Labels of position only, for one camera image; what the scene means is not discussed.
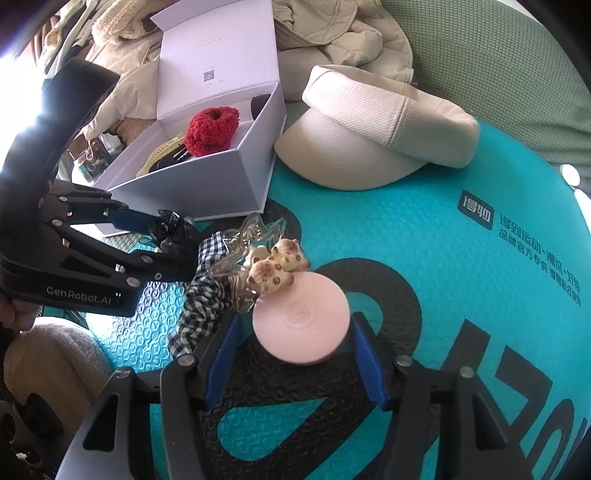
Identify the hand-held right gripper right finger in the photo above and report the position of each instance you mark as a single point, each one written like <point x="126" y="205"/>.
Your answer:
<point x="371" y="369"/>

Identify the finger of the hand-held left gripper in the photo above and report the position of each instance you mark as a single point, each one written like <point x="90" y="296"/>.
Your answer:
<point x="171" y="268"/>
<point x="131" y="220"/>

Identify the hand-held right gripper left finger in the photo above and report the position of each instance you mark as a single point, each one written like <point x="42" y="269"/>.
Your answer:
<point x="221" y="364"/>

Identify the black claw clip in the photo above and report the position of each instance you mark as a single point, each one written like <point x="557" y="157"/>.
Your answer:
<point x="173" y="230"/>

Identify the black white checkered scrunchie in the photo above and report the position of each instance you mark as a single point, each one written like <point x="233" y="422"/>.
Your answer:
<point x="203" y="304"/>

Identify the yellow hair clip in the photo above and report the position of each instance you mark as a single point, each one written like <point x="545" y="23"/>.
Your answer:
<point x="159" y="152"/>

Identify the black duckbill hair clip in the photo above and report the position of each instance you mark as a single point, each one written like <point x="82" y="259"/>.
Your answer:
<point x="174" y="159"/>

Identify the pink round compact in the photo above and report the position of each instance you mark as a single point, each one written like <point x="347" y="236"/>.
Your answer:
<point x="300" y="318"/>

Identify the clear claw clip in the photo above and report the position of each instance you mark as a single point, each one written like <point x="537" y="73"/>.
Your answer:
<point x="258" y="228"/>

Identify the lavender gift box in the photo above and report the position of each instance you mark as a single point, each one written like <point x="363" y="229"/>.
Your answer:
<point x="231" y="184"/>

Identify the red fluffy scrunchie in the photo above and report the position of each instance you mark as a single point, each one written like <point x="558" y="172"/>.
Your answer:
<point x="207" y="131"/>

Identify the small black hair accessory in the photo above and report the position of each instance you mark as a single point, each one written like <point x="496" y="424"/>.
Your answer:
<point x="261" y="105"/>

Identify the person's left hand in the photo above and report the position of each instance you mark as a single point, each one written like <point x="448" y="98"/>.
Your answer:
<point x="11" y="314"/>

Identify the brown fur cloth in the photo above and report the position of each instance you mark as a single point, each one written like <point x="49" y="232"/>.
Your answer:
<point x="127" y="131"/>

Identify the teal bubble mailer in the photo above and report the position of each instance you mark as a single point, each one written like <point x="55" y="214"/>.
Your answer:
<point x="415" y="258"/>

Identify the beige fleece trouser leg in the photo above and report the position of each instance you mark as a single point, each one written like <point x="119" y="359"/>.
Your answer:
<point x="51" y="360"/>

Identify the beige fleece coat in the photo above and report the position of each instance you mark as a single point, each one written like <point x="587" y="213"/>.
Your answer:
<point x="120" y="23"/>

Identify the beige cap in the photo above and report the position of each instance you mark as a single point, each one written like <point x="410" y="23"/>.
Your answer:
<point x="369" y="129"/>

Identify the white bottle cap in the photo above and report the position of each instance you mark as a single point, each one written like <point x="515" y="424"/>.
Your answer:
<point x="570" y="175"/>

